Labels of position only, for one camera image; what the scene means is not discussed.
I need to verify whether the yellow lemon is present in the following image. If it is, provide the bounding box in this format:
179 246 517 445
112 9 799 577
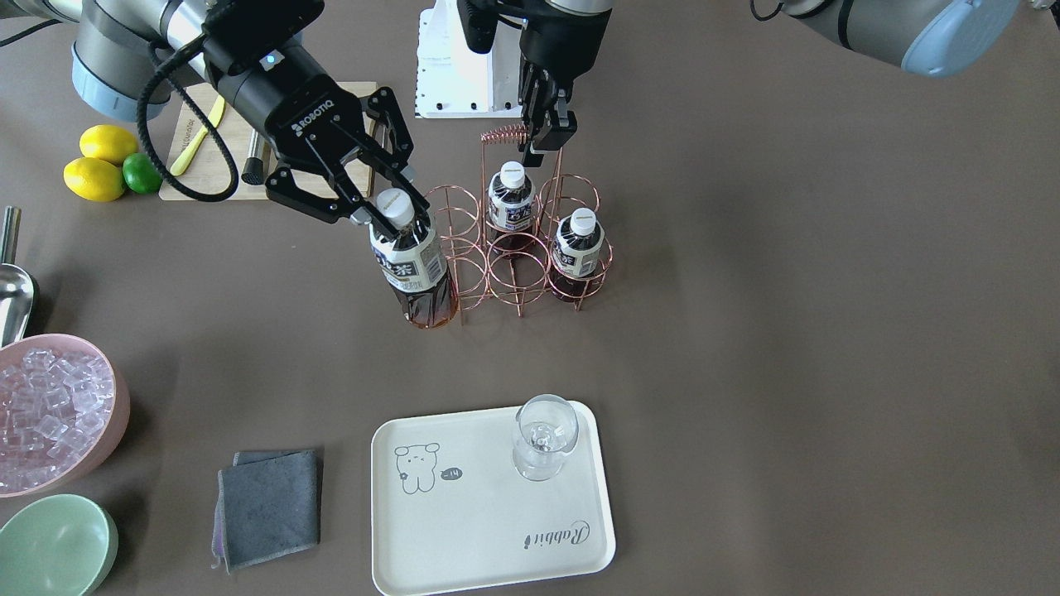
80 124 139 166
63 157 126 201

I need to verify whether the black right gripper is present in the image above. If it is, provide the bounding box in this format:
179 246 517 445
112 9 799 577
201 1 429 241

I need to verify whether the copper wire bottle basket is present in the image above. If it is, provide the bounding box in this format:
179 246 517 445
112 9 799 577
426 153 614 322

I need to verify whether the bamboo cutting board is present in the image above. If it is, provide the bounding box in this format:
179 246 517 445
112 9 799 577
166 83 373 200

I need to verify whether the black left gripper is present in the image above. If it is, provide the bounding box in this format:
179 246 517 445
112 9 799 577
457 1 614 169

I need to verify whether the metal ice scoop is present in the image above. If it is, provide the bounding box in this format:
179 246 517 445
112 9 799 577
1 206 37 348

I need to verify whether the mint green bowl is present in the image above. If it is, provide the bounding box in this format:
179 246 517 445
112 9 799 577
1 494 118 595

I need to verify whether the steel muddler black tip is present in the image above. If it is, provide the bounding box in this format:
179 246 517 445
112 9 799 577
241 128 266 185

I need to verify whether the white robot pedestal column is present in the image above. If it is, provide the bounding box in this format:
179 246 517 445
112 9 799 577
414 1 522 118

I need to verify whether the clear wine glass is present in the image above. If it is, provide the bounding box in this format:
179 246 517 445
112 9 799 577
512 395 581 483

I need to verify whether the yellow plastic knife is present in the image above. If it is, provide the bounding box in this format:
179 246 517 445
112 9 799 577
170 97 226 177

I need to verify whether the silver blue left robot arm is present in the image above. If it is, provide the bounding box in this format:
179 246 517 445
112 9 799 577
457 1 1018 166

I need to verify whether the cream rabbit tray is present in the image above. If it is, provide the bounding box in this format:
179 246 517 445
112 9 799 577
371 402 617 595

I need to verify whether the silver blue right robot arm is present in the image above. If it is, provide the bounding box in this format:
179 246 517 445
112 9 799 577
2 1 429 240

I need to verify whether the tea bottle white cap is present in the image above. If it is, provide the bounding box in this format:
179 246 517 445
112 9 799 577
369 188 460 329

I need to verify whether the green lime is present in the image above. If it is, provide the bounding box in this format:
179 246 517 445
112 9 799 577
121 152 162 194

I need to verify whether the grey folded cloth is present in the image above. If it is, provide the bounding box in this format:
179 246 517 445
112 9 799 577
211 449 322 573

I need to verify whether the pink bowl of ice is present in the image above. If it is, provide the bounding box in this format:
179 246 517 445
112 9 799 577
1 334 130 498

